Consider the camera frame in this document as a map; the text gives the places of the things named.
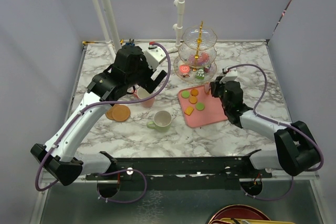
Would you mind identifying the toy green cake slice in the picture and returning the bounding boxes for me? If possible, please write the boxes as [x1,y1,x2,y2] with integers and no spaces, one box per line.
[195,68,205,80]

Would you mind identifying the pink serving tray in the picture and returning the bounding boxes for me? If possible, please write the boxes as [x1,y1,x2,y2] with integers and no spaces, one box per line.
[177,85,227,128]

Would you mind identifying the toy green macaron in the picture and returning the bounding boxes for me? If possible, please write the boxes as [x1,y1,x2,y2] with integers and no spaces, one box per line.
[195,102,205,111]
[181,90,190,99]

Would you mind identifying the three-tier glass dessert stand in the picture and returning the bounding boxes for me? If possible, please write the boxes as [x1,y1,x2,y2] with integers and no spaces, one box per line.
[173,21,217,85]

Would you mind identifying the pink-handled metal tongs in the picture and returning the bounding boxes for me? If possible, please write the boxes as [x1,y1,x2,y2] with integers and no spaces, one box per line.
[204,83,211,94]

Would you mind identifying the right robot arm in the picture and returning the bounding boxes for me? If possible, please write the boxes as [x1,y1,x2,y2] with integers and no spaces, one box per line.
[209,77,323,177]

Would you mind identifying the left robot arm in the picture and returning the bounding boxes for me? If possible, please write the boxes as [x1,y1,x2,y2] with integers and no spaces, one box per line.
[30,42,171,186]

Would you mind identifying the pink mug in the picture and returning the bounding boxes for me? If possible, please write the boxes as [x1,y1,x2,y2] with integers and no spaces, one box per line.
[133,87,155,108]

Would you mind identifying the toy brown chip cookie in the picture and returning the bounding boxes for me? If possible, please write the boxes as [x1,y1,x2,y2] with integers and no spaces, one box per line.
[190,89,198,97]

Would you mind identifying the toy orange round cookie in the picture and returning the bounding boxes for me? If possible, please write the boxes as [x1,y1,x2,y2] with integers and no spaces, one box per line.
[188,95,197,104]

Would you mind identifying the toy yellow cracker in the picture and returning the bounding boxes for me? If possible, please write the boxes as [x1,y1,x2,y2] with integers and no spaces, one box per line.
[184,106,194,116]

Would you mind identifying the cork coaster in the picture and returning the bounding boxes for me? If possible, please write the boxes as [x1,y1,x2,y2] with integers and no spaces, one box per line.
[111,104,131,122]
[105,107,114,120]

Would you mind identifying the green mug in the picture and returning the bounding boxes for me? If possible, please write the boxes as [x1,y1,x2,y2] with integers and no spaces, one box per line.
[146,110,172,133]

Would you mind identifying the red round tray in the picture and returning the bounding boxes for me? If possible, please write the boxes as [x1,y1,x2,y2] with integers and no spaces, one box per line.
[208,205,270,223]

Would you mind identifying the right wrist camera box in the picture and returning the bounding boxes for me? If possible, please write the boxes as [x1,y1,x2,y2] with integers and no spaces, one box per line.
[221,68,238,83]

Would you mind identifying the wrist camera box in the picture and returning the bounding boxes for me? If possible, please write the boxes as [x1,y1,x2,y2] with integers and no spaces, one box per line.
[221,68,238,83]
[143,46,166,71]

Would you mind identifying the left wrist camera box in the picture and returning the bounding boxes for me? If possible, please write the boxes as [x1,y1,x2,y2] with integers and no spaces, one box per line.
[143,46,166,71]

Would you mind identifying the blue-handled pliers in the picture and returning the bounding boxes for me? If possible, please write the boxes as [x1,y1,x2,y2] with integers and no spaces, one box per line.
[125,39,135,47]

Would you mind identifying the yellow-handled tool at wall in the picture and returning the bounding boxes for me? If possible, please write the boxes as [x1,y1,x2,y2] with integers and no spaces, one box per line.
[82,41,105,45]

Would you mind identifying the aluminium rail base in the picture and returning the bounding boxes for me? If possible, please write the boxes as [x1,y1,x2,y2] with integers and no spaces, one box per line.
[41,155,320,184]

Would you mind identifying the white pvc pipe frame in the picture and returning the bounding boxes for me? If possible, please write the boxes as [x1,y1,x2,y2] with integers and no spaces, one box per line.
[83,0,188,53]

